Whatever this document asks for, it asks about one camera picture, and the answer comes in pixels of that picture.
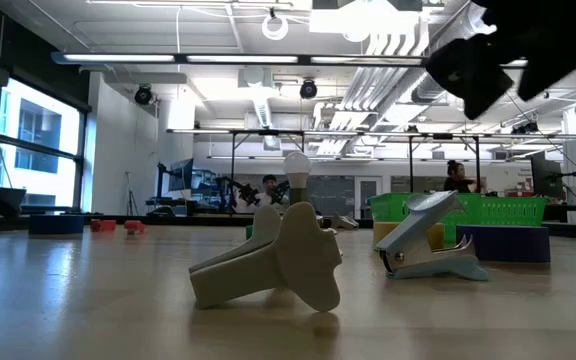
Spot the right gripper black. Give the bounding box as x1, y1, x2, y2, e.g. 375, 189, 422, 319
425, 0, 576, 120

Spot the purple tape roll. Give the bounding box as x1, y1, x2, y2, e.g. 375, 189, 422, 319
456, 224, 552, 264

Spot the yellow block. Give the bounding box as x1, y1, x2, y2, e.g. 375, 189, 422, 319
373, 221, 447, 251

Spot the red staple remover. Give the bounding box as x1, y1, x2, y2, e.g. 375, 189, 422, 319
90, 218, 118, 233

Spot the black monitor on arm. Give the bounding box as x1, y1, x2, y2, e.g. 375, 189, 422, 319
155, 158, 195, 201

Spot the black ceiling spotlight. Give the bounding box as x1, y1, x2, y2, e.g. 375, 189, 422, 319
511, 119, 540, 135
299, 78, 319, 100
133, 83, 154, 106

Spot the black desk monitor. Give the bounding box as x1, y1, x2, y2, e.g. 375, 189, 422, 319
530, 151, 567, 200

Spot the green plastic basket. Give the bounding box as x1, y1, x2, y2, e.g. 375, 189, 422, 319
472, 196, 549, 229
367, 192, 482, 246

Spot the person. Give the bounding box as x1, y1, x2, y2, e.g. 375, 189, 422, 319
442, 159, 484, 194
255, 173, 289, 209

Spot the white light bulb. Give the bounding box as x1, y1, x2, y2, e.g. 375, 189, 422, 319
281, 151, 313, 190

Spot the overhead LED light bar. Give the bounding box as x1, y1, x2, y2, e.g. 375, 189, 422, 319
50, 51, 576, 69

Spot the thin black tripod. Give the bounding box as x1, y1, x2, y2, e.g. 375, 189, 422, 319
123, 170, 140, 216

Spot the black background rig frame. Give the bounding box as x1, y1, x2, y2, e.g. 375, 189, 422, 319
408, 133, 482, 194
230, 128, 305, 216

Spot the black aluminium table frame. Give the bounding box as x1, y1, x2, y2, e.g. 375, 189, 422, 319
0, 212, 576, 240

